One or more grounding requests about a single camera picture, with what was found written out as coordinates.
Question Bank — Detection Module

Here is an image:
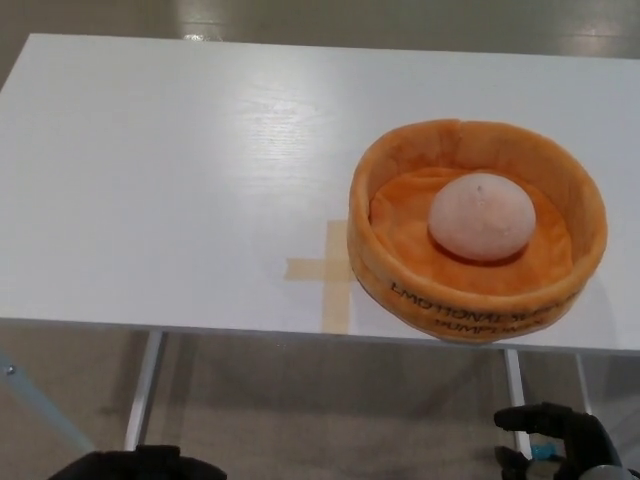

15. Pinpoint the short beige tape strip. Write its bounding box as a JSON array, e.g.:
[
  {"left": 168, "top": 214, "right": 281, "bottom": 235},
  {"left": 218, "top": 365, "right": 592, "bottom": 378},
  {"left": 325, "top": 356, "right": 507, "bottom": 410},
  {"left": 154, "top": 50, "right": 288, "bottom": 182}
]
[{"left": 285, "top": 257, "right": 358, "bottom": 283}]

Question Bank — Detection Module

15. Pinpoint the orange plush round basket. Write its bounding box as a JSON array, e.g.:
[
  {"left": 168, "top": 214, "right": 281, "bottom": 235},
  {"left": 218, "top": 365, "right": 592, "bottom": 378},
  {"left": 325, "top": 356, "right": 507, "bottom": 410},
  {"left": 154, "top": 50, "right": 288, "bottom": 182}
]
[{"left": 347, "top": 117, "right": 612, "bottom": 345}]

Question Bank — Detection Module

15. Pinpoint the long beige tape strip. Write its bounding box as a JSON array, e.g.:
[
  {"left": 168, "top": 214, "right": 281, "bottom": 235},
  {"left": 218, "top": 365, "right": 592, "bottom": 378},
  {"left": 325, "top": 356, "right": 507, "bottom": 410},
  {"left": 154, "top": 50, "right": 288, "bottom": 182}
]
[{"left": 321, "top": 219, "right": 354, "bottom": 333}]

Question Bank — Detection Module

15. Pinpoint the pink round plush toy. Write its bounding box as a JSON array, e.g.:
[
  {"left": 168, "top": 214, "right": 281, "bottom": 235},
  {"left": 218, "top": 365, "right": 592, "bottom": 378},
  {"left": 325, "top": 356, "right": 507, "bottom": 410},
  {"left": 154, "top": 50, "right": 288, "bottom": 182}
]
[{"left": 427, "top": 174, "right": 537, "bottom": 262}]

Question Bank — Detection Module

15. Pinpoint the white table leg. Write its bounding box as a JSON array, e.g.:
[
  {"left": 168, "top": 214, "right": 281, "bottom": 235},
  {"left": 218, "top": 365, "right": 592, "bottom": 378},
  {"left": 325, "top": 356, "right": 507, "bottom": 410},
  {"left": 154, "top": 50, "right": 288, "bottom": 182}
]
[
  {"left": 503, "top": 348, "right": 532, "bottom": 454},
  {"left": 573, "top": 353, "right": 597, "bottom": 416},
  {"left": 123, "top": 330, "right": 167, "bottom": 449}
]

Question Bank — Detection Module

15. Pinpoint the light blue metal bar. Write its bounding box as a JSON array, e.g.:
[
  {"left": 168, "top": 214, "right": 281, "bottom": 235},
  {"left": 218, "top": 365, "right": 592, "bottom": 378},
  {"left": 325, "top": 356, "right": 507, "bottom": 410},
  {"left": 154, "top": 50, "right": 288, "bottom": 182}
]
[{"left": 0, "top": 343, "right": 95, "bottom": 452}]

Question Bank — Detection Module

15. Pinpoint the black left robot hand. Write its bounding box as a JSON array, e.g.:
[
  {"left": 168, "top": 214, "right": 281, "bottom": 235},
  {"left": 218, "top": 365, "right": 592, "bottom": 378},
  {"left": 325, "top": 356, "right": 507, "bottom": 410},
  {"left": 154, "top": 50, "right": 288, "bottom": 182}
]
[{"left": 52, "top": 443, "right": 227, "bottom": 480}]

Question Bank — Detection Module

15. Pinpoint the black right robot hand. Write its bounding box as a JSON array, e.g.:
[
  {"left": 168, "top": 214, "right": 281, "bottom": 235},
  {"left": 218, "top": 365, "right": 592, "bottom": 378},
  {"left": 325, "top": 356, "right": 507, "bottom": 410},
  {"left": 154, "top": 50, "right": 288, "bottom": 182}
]
[{"left": 493, "top": 401, "right": 624, "bottom": 480}]

